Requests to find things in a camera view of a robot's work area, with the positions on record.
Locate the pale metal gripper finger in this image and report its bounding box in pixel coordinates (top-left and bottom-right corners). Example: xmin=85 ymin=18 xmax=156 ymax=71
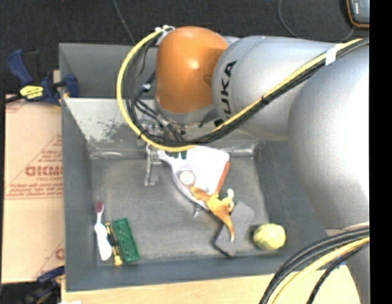
xmin=144 ymin=150 xmax=154 ymax=187
xmin=152 ymin=149 xmax=163 ymax=186

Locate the brown cardboard board, red print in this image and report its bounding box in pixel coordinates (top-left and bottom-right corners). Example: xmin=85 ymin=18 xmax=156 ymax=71
xmin=1 ymin=94 xmax=65 ymax=284

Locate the black and yellow small tool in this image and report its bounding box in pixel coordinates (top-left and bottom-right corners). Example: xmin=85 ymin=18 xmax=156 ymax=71
xmin=104 ymin=222 xmax=123 ymax=267

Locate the grey metal bin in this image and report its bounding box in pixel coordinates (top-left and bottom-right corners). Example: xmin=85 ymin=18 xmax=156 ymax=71
xmin=58 ymin=42 xmax=330 ymax=293

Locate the white brush with pink head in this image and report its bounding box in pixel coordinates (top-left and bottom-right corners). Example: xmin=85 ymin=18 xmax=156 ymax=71
xmin=93 ymin=201 xmax=113 ymax=262

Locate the green studded flat block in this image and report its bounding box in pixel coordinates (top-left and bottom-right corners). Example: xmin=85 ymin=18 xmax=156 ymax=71
xmin=112 ymin=217 xmax=142 ymax=264

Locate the grey flat sponge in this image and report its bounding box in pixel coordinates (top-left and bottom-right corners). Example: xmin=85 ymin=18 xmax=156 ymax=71
xmin=210 ymin=201 xmax=256 ymax=258

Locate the yellow-green ball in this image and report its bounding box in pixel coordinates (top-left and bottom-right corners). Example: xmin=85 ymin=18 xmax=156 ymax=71
xmin=252 ymin=222 xmax=288 ymax=251

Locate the orange toy animal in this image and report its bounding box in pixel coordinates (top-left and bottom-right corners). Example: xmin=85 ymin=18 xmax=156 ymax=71
xmin=190 ymin=187 xmax=237 ymax=243

